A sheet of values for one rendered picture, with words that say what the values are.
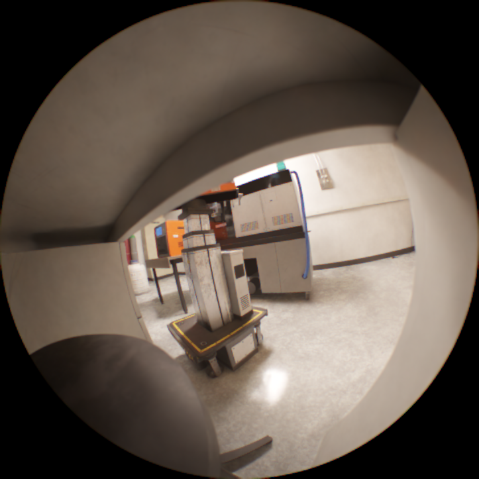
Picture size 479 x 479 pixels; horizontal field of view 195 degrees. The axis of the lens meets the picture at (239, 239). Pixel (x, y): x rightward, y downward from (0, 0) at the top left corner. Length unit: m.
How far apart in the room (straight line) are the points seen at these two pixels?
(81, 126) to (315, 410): 0.94
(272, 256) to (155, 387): 1.43
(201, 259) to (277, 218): 1.01
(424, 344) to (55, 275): 0.62
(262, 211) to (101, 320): 1.56
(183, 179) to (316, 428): 0.85
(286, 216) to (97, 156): 1.47
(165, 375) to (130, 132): 0.25
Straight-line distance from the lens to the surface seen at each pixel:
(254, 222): 1.60
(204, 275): 0.74
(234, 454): 0.68
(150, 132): 0.17
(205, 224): 0.80
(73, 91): 0.16
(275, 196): 1.55
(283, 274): 1.50
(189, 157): 0.16
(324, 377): 0.89
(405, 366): 0.18
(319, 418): 0.79
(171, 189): 0.17
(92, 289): 0.49
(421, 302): 0.15
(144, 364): 0.21
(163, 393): 0.17
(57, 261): 0.50
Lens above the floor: 0.75
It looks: 1 degrees up
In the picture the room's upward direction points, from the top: 10 degrees counter-clockwise
